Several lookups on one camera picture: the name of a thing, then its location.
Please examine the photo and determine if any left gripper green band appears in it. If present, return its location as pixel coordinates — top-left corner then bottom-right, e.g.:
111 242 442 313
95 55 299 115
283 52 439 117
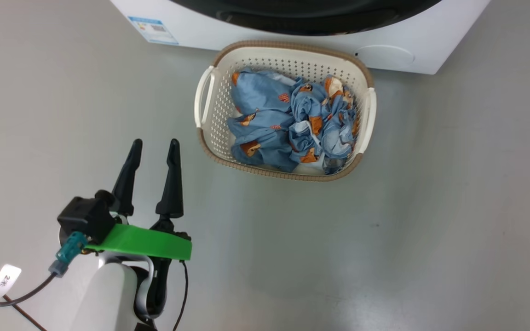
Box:
84 139 192 318

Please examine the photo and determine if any blue garment with orange prints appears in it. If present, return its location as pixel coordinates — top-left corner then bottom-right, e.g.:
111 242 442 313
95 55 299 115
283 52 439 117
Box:
227 68 300 173

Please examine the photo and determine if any blue garment with cream patch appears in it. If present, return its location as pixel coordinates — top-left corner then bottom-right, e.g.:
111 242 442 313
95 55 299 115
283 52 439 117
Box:
288 75 360 175

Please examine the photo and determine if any cream perforated basket brown rim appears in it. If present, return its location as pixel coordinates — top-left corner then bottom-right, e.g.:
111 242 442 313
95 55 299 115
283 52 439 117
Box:
194 40 377 182

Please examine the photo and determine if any white front-load washing machine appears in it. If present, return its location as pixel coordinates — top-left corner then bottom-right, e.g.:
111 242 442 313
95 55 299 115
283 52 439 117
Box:
110 0 491 75

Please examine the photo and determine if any blue white energy label sticker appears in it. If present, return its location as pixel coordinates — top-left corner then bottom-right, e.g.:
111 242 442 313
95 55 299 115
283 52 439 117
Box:
127 17 179 46

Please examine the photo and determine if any round white filter cover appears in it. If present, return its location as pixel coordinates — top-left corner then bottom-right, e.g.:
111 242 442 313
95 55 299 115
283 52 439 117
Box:
355 45 415 69

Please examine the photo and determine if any thin black left gripper cable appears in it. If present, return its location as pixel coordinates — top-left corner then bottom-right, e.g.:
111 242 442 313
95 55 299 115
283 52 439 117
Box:
172 260 189 331

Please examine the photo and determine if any white paper cable tag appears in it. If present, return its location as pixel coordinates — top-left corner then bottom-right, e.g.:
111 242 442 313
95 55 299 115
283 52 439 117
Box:
0 264 22 302

